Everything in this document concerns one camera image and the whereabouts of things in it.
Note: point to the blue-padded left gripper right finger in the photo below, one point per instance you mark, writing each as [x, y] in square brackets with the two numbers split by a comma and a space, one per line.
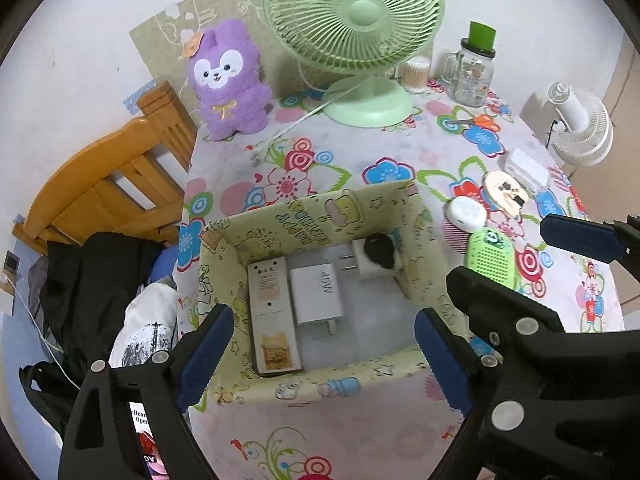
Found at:
[467, 381]

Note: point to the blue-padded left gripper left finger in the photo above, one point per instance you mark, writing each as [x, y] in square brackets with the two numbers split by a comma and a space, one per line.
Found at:
[101, 443]

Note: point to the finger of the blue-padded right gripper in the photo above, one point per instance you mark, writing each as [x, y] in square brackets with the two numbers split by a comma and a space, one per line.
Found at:
[609, 241]
[494, 308]

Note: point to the white plug adapter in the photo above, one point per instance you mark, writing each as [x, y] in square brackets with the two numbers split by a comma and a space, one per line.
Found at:
[357, 260]

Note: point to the black car key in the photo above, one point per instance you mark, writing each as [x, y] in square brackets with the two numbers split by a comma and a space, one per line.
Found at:
[380, 249]

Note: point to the white charger adapter 45W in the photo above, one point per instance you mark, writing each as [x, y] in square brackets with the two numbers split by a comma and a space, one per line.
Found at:
[316, 297]

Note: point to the white remote control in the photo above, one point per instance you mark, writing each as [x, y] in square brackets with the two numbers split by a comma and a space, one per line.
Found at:
[272, 318]

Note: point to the green panda speaker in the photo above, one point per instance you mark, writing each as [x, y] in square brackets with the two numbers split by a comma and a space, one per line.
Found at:
[490, 253]

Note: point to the clear plastic box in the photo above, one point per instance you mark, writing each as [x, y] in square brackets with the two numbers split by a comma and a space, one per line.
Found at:
[524, 169]

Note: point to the white floor fan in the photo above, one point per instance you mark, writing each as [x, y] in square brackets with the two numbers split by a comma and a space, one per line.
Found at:
[584, 134]

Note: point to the white rounded case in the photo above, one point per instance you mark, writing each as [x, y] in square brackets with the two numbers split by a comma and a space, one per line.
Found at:
[466, 214]

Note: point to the beige bear-shaped mirror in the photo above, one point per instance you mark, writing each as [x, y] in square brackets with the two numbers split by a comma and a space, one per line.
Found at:
[507, 194]

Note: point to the white printed bag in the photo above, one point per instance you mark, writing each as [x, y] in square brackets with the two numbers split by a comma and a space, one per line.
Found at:
[149, 325]

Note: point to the floral tablecloth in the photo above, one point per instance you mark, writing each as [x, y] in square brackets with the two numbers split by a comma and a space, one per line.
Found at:
[398, 429]

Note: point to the yellow fabric storage box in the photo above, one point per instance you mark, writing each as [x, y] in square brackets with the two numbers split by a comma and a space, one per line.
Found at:
[374, 341]

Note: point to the black clothing pile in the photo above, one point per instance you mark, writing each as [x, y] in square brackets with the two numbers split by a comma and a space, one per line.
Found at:
[84, 299]

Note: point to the glass jar green lid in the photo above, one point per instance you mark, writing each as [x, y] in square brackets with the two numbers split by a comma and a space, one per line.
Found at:
[467, 73]

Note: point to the cotton swab container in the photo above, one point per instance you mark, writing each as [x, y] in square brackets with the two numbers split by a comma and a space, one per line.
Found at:
[415, 73]

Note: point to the wooden chair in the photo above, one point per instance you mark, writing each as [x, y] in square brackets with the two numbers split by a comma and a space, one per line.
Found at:
[116, 184]

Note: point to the green desk fan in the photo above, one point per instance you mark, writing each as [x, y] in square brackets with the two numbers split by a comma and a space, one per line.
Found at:
[359, 41]

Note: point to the purple plush bunny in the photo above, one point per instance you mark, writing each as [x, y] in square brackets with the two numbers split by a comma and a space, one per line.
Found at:
[224, 73]

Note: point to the beige cartoon cushion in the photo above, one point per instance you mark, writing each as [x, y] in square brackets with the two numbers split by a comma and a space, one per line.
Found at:
[160, 40]

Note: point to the orange handled scissors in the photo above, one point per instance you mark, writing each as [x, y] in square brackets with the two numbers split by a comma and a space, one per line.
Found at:
[481, 121]

